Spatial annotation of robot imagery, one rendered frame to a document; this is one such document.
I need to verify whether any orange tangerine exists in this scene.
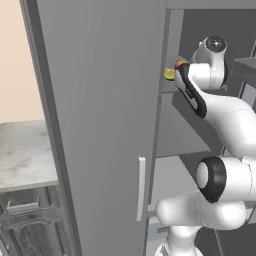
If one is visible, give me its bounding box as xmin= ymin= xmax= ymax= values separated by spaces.
xmin=174 ymin=59 xmax=188 ymax=70

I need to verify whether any yellow lemon wedge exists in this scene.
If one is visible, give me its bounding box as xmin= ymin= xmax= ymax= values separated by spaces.
xmin=163 ymin=67 xmax=176 ymax=81

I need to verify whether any pale grey door handle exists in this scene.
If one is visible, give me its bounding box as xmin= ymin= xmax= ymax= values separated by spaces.
xmin=135 ymin=156 xmax=147 ymax=223

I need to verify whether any grey fridge door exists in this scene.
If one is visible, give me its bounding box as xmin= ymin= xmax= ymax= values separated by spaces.
xmin=19 ymin=0 xmax=168 ymax=256

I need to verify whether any grey fridge body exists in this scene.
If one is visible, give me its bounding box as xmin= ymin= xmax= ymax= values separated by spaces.
xmin=144 ymin=0 xmax=256 ymax=256

